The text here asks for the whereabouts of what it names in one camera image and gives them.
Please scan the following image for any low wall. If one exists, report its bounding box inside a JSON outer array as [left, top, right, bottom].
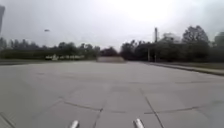
[[96, 56, 126, 64]]

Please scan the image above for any grey concrete pavement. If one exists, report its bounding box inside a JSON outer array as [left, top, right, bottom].
[[0, 60, 224, 128]]

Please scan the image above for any grass strip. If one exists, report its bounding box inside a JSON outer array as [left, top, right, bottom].
[[0, 58, 48, 66]]

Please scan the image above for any kerb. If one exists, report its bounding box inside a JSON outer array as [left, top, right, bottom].
[[145, 62, 224, 77]]

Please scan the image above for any robot's own part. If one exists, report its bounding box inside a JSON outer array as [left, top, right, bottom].
[[69, 119, 80, 128], [133, 118, 146, 128]]

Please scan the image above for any tall chimney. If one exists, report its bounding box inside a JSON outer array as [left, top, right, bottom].
[[153, 27, 159, 44]]

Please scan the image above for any row of trees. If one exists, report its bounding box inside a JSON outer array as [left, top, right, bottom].
[[0, 37, 120, 62], [119, 25, 224, 64]]

